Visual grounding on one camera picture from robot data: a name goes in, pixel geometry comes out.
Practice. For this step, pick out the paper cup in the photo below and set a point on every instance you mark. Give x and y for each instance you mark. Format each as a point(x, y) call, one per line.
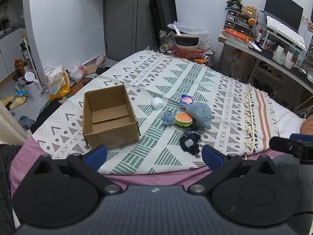
point(164, 47)

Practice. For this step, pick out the grey fluffy plush toy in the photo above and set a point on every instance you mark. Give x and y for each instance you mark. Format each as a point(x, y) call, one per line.
point(201, 116)

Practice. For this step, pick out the black leaning panels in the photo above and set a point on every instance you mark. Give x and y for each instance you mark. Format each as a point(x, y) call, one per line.
point(162, 12)

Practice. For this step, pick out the pink bed sheet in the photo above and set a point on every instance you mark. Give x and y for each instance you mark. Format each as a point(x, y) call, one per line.
point(156, 179)

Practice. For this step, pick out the white kettle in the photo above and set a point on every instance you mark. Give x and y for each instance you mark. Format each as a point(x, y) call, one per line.
point(33, 85)

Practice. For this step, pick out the clear glass jars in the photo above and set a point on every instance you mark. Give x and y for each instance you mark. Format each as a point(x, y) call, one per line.
point(166, 36)

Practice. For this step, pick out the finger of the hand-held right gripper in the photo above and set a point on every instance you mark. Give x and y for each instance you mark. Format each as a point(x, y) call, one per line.
point(302, 136)
point(286, 146)

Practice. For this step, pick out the white narrow rack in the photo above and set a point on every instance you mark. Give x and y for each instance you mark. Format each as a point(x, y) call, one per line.
point(28, 56)

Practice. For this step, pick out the yellow plastic bag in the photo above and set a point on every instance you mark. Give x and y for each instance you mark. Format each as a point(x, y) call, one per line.
point(57, 83)

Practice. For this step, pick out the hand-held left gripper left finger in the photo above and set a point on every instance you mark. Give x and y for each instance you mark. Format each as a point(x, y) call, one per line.
point(96, 157)

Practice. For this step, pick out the blue octopus plush toy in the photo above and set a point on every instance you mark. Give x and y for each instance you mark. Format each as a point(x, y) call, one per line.
point(168, 118)

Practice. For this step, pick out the grey desk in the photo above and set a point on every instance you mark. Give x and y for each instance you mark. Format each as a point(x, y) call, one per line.
point(281, 66)

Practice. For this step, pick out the orange snack packet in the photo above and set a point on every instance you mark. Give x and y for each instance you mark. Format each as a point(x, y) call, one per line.
point(201, 60)

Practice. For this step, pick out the red and white plastic bag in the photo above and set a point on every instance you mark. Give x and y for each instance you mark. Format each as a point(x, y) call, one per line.
point(78, 72)

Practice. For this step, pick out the black dotted scrunchie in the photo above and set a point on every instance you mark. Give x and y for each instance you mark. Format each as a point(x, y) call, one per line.
point(193, 146)

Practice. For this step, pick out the white packet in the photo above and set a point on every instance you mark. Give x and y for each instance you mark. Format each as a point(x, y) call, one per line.
point(157, 103)

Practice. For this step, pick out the grey cabinet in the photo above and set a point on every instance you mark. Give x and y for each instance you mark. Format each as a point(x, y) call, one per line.
point(122, 24)

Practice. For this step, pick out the wicker basket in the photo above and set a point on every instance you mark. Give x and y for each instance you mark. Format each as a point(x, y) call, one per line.
point(249, 11)

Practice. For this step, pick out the orange and white hanging bag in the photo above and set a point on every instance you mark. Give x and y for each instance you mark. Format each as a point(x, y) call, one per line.
point(235, 61)

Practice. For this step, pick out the yellow slipper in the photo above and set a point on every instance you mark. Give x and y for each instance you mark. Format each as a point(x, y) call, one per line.
point(8, 99)
point(17, 102)

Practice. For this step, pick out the white monitor stand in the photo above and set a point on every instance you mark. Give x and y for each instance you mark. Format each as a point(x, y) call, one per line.
point(269, 35)

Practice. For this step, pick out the black computer monitor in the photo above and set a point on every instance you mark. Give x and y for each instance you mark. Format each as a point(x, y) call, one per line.
point(281, 7)

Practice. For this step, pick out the dark clothes pile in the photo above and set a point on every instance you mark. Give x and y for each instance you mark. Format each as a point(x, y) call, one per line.
point(46, 113)

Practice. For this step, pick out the small drawer organizer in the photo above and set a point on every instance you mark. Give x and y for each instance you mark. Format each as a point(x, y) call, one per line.
point(238, 23)

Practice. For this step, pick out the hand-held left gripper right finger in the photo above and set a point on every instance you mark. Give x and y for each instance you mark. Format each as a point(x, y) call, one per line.
point(212, 158)

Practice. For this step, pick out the white bottle with red cap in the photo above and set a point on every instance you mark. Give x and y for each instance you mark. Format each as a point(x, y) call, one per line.
point(259, 36)

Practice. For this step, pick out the clear plastic bag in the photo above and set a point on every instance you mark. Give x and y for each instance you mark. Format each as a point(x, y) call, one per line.
point(190, 29)

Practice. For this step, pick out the orange brown cloth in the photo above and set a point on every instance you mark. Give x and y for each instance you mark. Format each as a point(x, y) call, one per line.
point(307, 126)

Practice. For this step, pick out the burger plush toy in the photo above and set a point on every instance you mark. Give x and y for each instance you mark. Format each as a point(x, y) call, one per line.
point(183, 119)

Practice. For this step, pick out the orange patterned packet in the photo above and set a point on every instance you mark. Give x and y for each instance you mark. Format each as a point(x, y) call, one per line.
point(238, 34)

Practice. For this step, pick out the brown cardboard box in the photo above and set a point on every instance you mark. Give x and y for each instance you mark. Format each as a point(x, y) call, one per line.
point(107, 117)

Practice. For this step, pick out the white keyboard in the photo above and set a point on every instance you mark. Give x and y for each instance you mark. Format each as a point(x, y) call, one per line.
point(285, 31)

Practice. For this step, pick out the red plastic basket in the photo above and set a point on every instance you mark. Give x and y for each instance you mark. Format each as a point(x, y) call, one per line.
point(189, 52)

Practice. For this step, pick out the white duvet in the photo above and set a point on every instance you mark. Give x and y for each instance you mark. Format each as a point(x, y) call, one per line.
point(283, 117)

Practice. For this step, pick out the black and cream bowl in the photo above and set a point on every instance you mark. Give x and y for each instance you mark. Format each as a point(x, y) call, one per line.
point(187, 41)

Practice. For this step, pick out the patterned white green blanket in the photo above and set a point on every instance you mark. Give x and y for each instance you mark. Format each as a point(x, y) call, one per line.
point(171, 78)

